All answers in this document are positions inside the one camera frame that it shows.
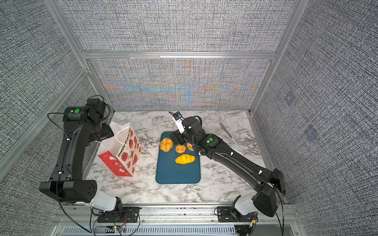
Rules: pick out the small round crusty bun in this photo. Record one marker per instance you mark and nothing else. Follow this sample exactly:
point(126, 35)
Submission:
point(180, 149)

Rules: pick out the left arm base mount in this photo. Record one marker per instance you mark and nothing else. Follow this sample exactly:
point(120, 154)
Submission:
point(127, 214)

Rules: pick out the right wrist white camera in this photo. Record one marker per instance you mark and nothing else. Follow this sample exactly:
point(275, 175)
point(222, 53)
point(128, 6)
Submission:
point(178, 119)

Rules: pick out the flaky braided pastry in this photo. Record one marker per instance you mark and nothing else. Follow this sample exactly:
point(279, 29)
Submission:
point(190, 147)

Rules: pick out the yellow striped croissant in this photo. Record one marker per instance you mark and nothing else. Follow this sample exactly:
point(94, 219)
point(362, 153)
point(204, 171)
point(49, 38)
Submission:
point(185, 159)

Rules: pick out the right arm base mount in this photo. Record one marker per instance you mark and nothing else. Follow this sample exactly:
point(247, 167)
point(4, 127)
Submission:
point(231, 214)

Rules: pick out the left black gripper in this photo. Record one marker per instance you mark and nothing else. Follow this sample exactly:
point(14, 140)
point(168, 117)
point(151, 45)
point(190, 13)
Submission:
point(108, 132)

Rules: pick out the teal rectangular tray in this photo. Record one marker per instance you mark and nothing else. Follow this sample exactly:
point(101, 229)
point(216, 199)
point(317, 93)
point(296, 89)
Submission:
point(170, 172)

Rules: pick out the red white paper gift bag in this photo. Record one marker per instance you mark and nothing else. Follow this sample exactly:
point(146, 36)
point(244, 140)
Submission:
point(121, 152)

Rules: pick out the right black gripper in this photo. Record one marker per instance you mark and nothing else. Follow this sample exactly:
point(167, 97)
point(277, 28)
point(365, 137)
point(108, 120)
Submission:
point(179, 135)

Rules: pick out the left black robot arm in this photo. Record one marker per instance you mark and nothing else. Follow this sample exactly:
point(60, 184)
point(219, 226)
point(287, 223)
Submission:
point(81, 126)

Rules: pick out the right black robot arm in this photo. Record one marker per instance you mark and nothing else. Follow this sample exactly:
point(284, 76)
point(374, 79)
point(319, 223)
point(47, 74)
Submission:
point(268, 184)

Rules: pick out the knot shaped bread roll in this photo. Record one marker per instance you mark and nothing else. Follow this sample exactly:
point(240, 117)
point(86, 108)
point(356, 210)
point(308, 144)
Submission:
point(166, 144)

